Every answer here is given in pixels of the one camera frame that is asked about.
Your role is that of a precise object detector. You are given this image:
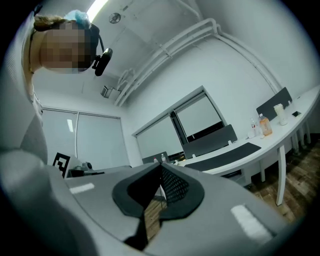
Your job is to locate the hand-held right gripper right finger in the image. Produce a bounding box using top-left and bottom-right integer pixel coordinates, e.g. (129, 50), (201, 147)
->
(147, 162), (288, 256)

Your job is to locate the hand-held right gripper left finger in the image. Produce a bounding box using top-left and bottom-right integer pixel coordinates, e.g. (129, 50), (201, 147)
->
(64, 162), (161, 252)

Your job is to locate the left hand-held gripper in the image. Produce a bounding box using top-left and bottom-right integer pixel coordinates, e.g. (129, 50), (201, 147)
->
(51, 151), (106, 180)

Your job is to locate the black desk mat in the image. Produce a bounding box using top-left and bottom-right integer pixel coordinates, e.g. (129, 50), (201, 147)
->
(183, 142), (262, 172)

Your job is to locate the person's grey shirt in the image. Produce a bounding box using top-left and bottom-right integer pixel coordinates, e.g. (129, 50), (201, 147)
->
(0, 72), (50, 166)

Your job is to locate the frosted glass partition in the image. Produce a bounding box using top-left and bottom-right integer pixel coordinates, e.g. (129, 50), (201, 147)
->
(41, 107), (129, 171)

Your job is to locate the white desk leg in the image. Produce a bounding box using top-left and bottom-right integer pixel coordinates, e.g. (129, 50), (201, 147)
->
(276, 144), (287, 207)
(259, 159), (267, 183)

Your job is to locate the grey desk divider panel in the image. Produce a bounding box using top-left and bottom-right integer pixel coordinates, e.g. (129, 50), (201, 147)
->
(141, 151), (170, 165)
(256, 86), (293, 118)
(181, 124), (238, 160)

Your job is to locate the white roller blind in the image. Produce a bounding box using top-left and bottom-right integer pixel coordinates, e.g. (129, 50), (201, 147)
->
(174, 95), (223, 138)
(136, 115), (187, 159)

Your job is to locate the orange pill bottle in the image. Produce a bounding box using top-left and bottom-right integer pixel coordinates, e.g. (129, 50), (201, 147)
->
(258, 113), (273, 137)

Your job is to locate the white bottle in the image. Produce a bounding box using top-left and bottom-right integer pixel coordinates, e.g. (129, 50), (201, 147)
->
(273, 103), (288, 126)

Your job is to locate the person's head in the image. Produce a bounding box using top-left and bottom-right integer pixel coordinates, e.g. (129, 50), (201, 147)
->
(32, 14), (99, 75)

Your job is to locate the blue hair cap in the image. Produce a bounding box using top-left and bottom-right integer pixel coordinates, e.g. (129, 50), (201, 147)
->
(63, 9), (92, 27)

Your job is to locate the round ceiling vent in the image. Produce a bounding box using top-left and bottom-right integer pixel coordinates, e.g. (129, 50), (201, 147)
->
(108, 12), (122, 25)

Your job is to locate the ceiling light strip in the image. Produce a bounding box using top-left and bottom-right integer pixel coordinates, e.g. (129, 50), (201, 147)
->
(86, 0), (110, 20)

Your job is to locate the white wall junction box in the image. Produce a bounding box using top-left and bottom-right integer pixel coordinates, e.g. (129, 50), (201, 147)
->
(99, 84), (115, 99)

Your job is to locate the white window frame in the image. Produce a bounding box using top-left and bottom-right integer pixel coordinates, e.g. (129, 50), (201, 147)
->
(131, 85), (227, 162)

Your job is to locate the black head-mounted camera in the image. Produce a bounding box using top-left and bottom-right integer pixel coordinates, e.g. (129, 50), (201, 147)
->
(89, 22), (114, 77)

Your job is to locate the white wall pipe bundle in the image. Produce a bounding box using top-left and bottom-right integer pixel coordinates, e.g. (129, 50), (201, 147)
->
(113, 17), (285, 107)

